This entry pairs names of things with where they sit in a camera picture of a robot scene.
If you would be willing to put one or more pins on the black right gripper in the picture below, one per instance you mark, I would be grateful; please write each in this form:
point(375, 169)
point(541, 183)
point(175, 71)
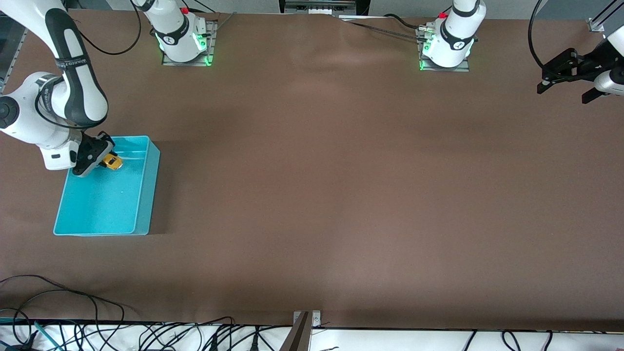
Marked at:
point(89, 150)

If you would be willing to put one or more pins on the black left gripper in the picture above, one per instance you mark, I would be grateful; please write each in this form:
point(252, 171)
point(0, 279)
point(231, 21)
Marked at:
point(591, 63)

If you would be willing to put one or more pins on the yellow beetle toy car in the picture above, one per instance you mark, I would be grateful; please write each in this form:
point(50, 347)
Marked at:
point(116, 165)

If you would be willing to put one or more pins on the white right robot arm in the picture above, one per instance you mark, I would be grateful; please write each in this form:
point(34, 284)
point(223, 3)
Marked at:
point(29, 112)

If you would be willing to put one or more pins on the turquoise plastic bin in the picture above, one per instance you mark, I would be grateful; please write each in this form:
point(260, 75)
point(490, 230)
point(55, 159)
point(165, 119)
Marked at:
point(107, 204)

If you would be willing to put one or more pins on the brown table cover sheet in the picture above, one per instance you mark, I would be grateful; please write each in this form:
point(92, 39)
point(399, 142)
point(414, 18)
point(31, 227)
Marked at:
point(312, 195)

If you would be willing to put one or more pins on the white power strip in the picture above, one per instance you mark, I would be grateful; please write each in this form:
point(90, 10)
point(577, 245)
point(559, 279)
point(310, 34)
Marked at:
point(319, 7)

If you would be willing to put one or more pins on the white lower ledge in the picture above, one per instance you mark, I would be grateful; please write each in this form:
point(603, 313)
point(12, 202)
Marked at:
point(390, 341)

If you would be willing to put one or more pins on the aluminium frame profile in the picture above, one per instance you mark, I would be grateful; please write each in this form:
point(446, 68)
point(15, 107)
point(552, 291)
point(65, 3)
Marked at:
point(595, 25)
point(15, 53)

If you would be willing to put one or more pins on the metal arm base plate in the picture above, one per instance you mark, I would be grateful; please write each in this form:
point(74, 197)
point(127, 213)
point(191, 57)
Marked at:
point(213, 53)
point(458, 69)

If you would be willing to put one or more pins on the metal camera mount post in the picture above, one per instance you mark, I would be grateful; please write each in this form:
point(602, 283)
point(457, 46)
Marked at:
point(302, 336)

